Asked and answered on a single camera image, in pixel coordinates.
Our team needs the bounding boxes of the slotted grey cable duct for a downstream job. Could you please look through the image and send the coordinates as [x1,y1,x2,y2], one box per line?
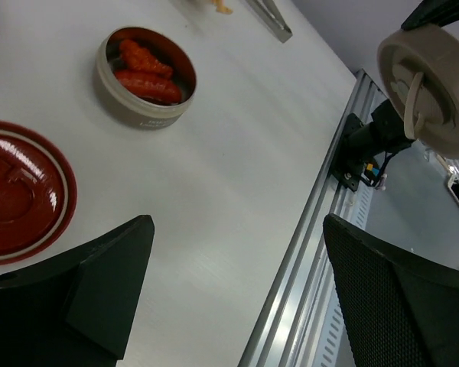
[311,187,372,366]

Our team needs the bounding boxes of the aluminium mounting rail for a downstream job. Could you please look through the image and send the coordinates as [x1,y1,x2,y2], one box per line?
[239,68,387,367]

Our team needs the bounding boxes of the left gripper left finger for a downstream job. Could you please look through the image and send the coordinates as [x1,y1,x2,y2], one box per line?
[0,215,154,366]

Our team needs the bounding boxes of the metal tongs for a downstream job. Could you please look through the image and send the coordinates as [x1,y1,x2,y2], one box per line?
[247,0,293,44]

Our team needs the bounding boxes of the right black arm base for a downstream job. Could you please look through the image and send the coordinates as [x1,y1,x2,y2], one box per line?
[330,99,413,192]

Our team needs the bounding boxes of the brown round lid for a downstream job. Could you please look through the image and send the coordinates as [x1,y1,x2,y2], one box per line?
[377,24,459,159]

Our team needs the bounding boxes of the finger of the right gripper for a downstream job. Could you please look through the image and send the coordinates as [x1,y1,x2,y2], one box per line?
[401,0,459,31]

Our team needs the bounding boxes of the red sausage piece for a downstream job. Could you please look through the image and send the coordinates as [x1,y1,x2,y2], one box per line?
[114,70,183,105]
[119,39,174,80]

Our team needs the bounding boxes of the orange leaf-shaped woven tray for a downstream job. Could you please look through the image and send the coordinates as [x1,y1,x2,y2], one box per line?
[211,0,233,15]

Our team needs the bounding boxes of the red round lid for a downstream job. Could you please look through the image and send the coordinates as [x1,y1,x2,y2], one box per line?
[0,121,77,265]

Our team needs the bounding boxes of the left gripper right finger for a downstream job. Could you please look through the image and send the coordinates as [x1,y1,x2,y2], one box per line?
[323,213,459,367]

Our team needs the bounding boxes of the beige-banded steel lunch tin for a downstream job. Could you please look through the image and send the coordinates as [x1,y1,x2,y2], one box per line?
[94,27,197,130]

